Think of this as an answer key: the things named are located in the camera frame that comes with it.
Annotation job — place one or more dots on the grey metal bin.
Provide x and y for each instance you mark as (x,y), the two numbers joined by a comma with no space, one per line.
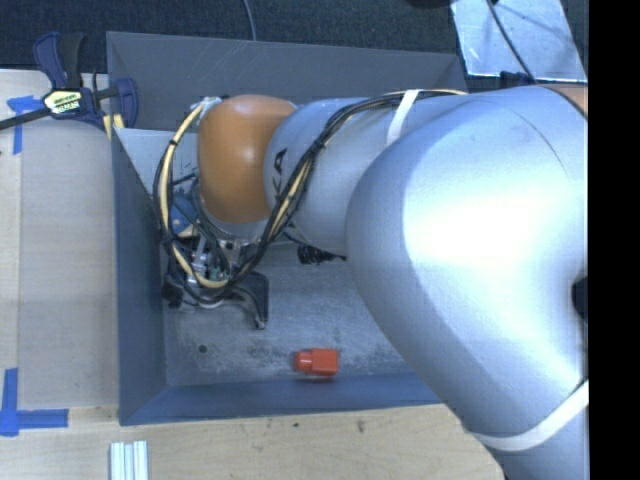
(300,313)

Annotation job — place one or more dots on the pale wood board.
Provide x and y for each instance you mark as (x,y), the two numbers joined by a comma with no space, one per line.
(65,268)

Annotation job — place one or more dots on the red plastic block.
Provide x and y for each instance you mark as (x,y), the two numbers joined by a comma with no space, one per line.
(317,361)

